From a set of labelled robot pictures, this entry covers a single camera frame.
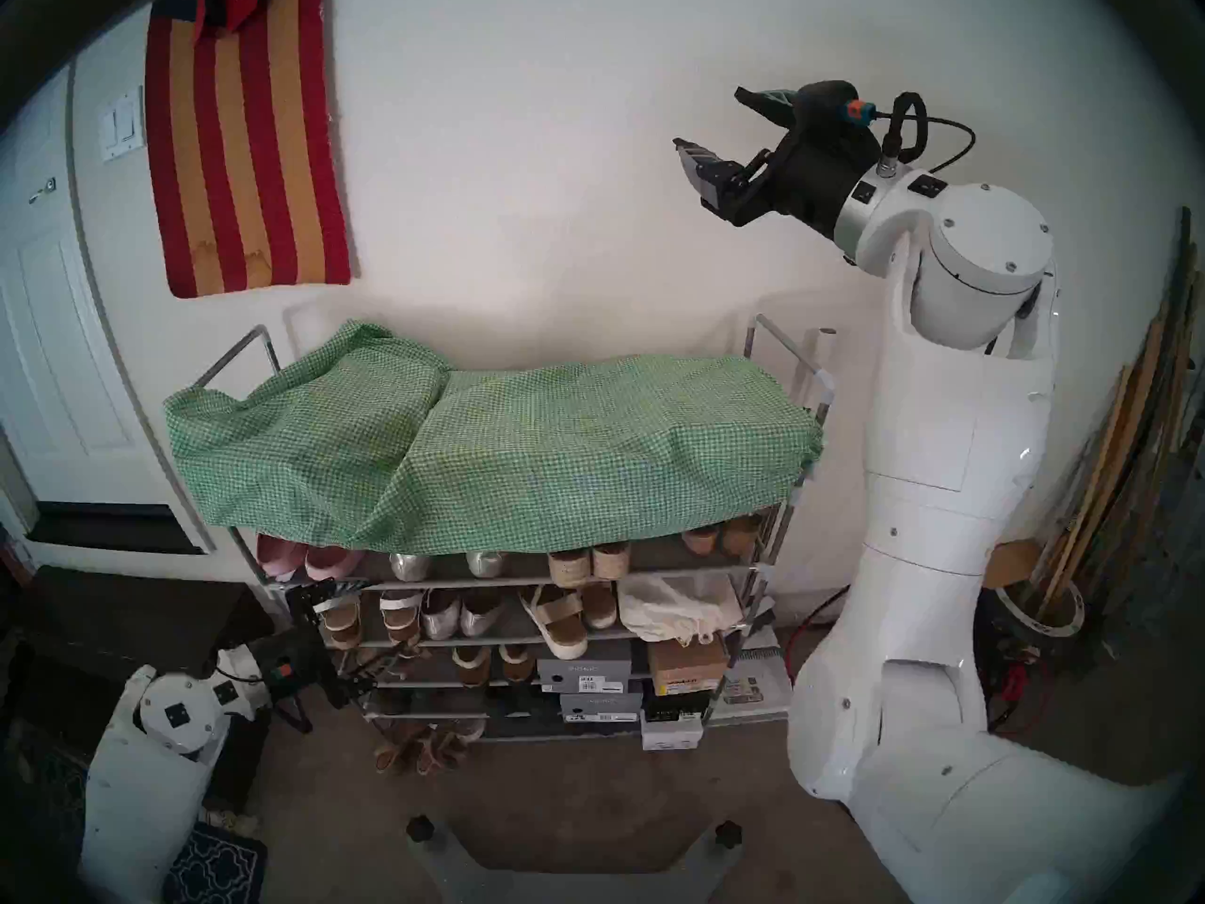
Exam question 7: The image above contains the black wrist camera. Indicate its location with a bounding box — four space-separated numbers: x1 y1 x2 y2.
254 634 321 686
795 80 876 145

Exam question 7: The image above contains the light grey Vionic shoebox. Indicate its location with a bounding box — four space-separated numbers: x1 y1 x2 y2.
537 637 634 696

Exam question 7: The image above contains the light wooden slat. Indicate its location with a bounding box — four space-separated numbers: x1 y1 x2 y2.
1031 365 1135 611

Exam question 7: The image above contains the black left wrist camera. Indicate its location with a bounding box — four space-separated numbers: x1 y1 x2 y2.
254 634 321 686

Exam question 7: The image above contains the brown cardboard shoebox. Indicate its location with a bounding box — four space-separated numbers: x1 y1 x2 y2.
646 636 731 696

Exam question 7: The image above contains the grey robot base frame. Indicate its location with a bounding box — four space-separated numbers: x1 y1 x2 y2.
405 815 745 904

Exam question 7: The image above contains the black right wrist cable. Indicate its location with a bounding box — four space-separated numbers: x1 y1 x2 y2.
871 92 977 178

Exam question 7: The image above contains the brown cardboard piece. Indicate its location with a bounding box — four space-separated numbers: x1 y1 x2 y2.
984 538 1041 589

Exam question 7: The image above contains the silver metallic flat shoe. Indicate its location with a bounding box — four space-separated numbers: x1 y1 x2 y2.
419 589 462 641
458 587 505 638

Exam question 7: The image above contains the tall dark wooden board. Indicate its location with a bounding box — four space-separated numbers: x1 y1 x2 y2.
1120 205 1205 611

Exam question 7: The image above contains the red orange striped wall hanging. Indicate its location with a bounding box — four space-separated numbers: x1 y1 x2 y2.
144 0 352 299

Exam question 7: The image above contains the white shoebox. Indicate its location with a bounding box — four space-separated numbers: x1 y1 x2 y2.
640 712 705 752

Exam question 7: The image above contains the white strap cork sandal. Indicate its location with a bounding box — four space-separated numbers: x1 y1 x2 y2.
378 589 423 651
315 596 363 651

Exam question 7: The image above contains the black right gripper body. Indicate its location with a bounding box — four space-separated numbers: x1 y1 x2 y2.
725 123 883 246

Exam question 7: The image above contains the white flat carton with label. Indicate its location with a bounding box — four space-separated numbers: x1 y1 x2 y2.
708 624 792 724

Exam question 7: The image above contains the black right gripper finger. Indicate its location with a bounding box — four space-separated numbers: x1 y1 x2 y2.
734 85 803 131
672 137 748 219

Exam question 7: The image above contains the tan strappy floor sandal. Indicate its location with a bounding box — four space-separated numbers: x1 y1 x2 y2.
373 720 415 776
414 718 469 776

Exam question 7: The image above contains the cream drawstring cloth bag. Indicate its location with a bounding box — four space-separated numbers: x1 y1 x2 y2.
617 573 745 647

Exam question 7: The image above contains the navy patterned rug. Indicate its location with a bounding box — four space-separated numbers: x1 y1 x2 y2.
162 822 269 904

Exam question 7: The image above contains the white double light switch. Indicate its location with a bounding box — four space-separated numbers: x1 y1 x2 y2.
98 85 147 164

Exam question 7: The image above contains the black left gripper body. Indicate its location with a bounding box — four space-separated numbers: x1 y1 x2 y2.
262 582 349 735

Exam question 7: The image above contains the grey metal shoe rack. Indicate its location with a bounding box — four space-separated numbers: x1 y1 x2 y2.
193 314 839 743

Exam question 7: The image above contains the tan strappy heeled sandal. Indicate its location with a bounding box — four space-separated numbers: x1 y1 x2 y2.
356 643 429 679

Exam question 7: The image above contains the dark pot with white rim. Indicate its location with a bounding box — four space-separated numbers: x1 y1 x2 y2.
988 580 1086 672

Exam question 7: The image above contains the red jumper cable bundle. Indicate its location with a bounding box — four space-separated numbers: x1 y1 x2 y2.
984 629 1048 735

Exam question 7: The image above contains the white panel door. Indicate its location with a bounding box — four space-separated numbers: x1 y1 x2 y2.
0 64 175 508

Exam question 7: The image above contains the black shoebox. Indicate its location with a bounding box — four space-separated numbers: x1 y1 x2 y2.
640 686 712 722

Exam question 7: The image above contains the black ankle boot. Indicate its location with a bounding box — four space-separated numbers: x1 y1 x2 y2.
490 686 561 721

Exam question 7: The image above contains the dark grey Vionic shoebox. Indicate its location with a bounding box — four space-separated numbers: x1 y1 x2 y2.
558 690 644 724

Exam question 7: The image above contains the green gingham cloth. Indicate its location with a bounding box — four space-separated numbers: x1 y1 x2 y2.
163 320 825 555

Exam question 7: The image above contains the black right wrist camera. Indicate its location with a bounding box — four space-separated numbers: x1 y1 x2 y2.
795 80 876 145

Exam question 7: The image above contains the white plastic pipe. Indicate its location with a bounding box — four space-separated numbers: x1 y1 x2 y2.
813 326 839 413

